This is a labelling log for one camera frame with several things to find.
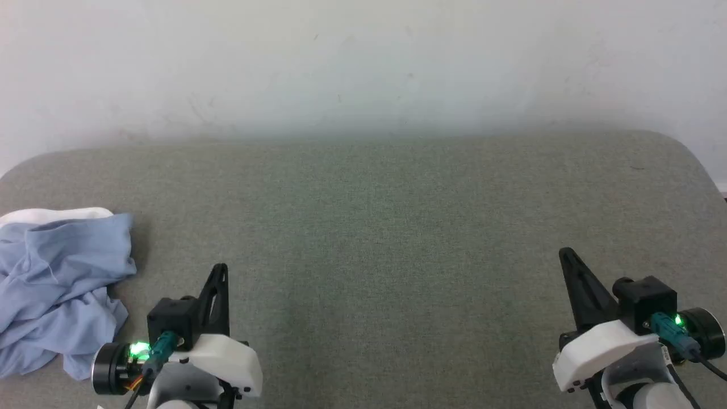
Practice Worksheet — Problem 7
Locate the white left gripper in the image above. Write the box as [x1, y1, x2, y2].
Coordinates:
[169, 263, 264, 399]

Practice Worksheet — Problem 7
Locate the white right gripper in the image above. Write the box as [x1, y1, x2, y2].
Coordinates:
[553, 247, 660, 393]

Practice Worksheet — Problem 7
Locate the light blue and white garment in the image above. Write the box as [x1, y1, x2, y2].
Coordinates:
[0, 207, 137, 380]

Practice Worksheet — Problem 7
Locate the grey-green fabric sofa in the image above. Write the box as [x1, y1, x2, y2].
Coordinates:
[0, 130, 727, 409]

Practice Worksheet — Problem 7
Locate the teal-plug left camera cable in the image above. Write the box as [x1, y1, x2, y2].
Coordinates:
[124, 331, 180, 409]

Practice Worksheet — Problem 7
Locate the teal-plug camera cable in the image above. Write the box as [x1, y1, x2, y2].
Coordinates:
[124, 331, 180, 409]
[649, 312, 727, 382]

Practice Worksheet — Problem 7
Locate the teal-plug right camera cable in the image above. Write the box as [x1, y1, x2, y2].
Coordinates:
[649, 312, 727, 382]

